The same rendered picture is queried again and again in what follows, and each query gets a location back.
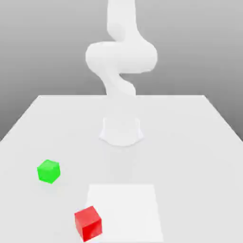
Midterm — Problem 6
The small green cube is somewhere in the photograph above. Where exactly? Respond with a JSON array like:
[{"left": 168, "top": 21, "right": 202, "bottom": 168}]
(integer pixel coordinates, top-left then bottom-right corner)
[{"left": 37, "top": 159, "right": 61, "bottom": 185}]

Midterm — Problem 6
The small red cube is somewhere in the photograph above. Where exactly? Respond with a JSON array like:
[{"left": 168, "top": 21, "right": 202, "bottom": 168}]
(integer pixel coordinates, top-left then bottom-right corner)
[{"left": 74, "top": 205, "right": 103, "bottom": 243}]

